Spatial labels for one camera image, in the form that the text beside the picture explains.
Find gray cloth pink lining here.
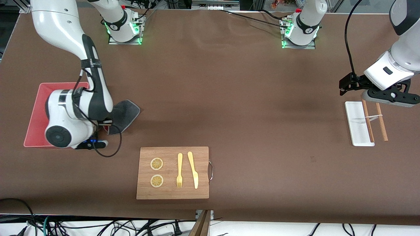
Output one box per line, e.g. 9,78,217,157
107,99,141,135

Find white rectangular tray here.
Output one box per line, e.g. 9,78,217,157
344,101,375,147

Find gray metal box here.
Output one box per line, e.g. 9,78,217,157
191,0,240,10

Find yellow plastic knife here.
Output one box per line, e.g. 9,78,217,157
187,151,199,189

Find yellow plastic fork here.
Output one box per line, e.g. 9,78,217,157
176,153,183,188

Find wooden beam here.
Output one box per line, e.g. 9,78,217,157
189,210,211,236

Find wooden cutting board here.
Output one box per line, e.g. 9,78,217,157
136,147,214,200

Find pink plastic bin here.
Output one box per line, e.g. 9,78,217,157
24,82,91,148

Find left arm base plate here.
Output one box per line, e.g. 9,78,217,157
281,18,316,49

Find black table cable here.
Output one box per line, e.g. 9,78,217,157
218,9,291,28

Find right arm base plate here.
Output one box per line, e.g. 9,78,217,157
108,13,144,45

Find thick black floor cable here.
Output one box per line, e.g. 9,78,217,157
0,198,35,226

